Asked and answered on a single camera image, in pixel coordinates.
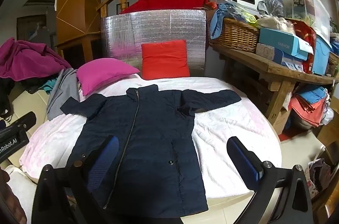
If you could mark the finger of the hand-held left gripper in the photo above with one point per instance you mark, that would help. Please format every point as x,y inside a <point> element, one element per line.
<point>25,119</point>

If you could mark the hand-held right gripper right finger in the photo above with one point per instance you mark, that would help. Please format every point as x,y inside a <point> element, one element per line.
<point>243,157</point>

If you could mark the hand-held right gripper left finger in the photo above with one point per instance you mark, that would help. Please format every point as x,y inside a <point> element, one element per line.
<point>106,157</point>

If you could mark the navy blue jacket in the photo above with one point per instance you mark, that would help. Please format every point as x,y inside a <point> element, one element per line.
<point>148,134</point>

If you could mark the black garment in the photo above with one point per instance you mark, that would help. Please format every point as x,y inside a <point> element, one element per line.
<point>5,96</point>

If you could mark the white blanket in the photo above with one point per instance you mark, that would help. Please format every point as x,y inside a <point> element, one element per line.
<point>233,120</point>

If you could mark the teal cloth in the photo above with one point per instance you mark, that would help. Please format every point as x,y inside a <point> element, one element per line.
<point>49,86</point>

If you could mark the grey garment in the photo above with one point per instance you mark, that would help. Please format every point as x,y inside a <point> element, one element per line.
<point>62,96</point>

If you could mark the magenta cloth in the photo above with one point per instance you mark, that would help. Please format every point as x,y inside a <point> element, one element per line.
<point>23,57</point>

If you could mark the floral cloth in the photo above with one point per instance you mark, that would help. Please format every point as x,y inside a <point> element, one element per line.
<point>317,176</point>

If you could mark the folded coral cloth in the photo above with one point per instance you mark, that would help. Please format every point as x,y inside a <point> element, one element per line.
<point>307,111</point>

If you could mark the magenta pillow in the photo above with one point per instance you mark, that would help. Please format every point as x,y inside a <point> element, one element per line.
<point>103,73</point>

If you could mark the folded blue cloth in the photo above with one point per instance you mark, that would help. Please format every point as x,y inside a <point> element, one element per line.
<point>311,94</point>

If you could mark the white plastic bag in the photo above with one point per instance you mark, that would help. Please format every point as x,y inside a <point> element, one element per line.
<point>328,116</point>

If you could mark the wooden bench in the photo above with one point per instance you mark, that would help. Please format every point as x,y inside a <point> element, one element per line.
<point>267,65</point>

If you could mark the white patterned box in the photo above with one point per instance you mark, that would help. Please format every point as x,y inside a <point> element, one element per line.
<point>267,51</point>

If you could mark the red pillow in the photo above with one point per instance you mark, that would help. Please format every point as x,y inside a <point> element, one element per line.
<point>164,59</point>

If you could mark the teal shoe box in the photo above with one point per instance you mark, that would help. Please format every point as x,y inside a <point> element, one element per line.
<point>278,41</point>

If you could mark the wicker basket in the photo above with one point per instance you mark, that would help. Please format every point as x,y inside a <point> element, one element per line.
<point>233,36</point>

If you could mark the orange wooden cabinet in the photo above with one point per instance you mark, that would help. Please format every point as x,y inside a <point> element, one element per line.
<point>76,1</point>

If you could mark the blue plastic bin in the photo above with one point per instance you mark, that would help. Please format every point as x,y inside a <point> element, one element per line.
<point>321,54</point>

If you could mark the beige bundle in plastic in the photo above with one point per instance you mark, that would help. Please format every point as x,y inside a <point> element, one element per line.
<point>275,24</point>

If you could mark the red bag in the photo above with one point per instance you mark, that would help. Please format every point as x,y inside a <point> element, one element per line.
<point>308,36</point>

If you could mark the silver foil insulation mat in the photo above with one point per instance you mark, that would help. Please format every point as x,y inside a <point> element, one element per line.
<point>159,25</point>

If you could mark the grey plastic bag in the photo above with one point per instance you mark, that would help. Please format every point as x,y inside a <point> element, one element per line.
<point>272,6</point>

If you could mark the clear plastic storage box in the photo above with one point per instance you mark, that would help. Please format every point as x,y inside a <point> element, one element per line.
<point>315,9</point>

